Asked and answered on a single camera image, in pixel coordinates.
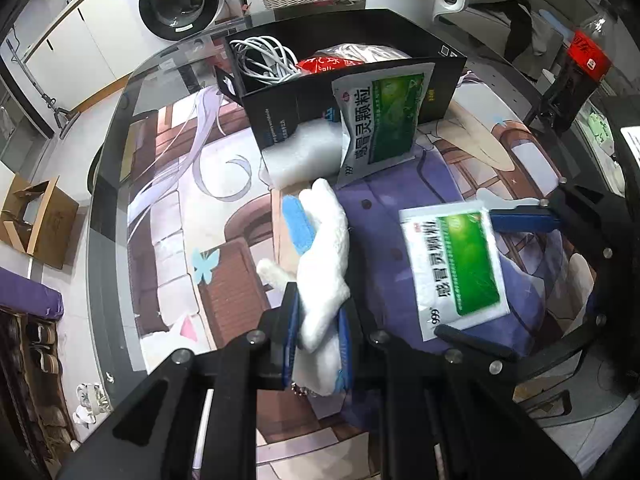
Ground black cardboard box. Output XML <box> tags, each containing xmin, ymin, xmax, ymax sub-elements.
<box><xmin>215</xmin><ymin>8</ymin><xmax>468</xmax><ymax>153</ymax></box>

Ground white cable bundle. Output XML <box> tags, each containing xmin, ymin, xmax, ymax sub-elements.
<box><xmin>229</xmin><ymin>35</ymin><xmax>306</xmax><ymax>83</ymax></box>

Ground white plush toy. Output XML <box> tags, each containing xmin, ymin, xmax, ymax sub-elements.
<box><xmin>256</xmin><ymin>177</ymin><xmax>353</xmax><ymax>398</ymax></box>

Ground open brown cardboard box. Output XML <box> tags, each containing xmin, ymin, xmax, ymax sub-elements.
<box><xmin>0</xmin><ymin>172</ymin><xmax>81</xmax><ymax>271</ymax></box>

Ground red snack packet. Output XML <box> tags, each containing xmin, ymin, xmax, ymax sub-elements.
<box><xmin>295</xmin><ymin>55</ymin><xmax>368</xmax><ymax>77</ymax></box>

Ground small white object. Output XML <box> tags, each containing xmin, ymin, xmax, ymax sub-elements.
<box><xmin>75</xmin><ymin>382</ymin><xmax>108</xmax><ymax>428</ymax></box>

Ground white washing machine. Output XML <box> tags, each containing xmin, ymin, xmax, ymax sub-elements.
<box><xmin>117</xmin><ymin>0</ymin><xmax>246</xmax><ymax>43</ymax></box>

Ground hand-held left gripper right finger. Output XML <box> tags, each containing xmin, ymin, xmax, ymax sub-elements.
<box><xmin>337</xmin><ymin>295</ymin><xmax>583</xmax><ymax>480</ymax></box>

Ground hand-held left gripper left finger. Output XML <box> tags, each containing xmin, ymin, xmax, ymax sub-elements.
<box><xmin>55</xmin><ymin>280</ymin><xmax>301</xmax><ymax>480</ymax></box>

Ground green medicine sachet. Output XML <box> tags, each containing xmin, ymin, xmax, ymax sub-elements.
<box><xmin>399</xmin><ymin>200</ymin><xmax>512</xmax><ymax>342</ymax></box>
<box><xmin>331</xmin><ymin>61</ymin><xmax>437</xmax><ymax>191</ymax></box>

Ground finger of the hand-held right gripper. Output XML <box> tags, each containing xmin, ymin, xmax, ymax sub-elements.
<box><xmin>434</xmin><ymin>310</ymin><xmax>611</xmax><ymax>386</ymax></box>
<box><xmin>487</xmin><ymin>182</ymin><xmax>626</xmax><ymax>271</ymax></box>

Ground shoe rack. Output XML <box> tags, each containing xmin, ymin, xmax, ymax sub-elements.
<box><xmin>0</xmin><ymin>305</ymin><xmax>76</xmax><ymax>466</ymax></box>

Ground printed table mat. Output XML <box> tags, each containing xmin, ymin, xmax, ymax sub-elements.
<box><xmin>125</xmin><ymin>57</ymin><xmax>601</xmax><ymax>456</ymax></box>

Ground flat mop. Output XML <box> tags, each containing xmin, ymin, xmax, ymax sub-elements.
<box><xmin>0</xmin><ymin>30</ymin><xmax>81</xmax><ymax>138</ymax></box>

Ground cola bottle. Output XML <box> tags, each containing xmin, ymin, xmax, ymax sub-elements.
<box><xmin>537</xmin><ymin>0</ymin><xmax>621</xmax><ymax>126</ymax></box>

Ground white base cabinets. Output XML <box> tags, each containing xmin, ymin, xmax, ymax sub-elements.
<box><xmin>20</xmin><ymin>0</ymin><xmax>151</xmax><ymax>111</ymax></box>

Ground white foam piece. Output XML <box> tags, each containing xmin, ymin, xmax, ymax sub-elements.
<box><xmin>260</xmin><ymin>120</ymin><xmax>351</xmax><ymax>188</ymax></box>

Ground purple yoga mat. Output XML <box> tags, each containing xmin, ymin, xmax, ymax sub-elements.
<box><xmin>0</xmin><ymin>266</ymin><xmax>65</xmax><ymax>321</ymax></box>

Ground bagged white rope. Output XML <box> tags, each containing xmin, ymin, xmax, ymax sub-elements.
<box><xmin>315</xmin><ymin>42</ymin><xmax>416</xmax><ymax>66</ymax></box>

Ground grey sofa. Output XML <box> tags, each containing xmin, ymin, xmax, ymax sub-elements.
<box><xmin>445</xmin><ymin>0</ymin><xmax>601</xmax><ymax>66</ymax></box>

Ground black clothing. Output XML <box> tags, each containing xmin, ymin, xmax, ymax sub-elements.
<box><xmin>500</xmin><ymin>0</ymin><xmax>538</xmax><ymax>61</ymax></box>

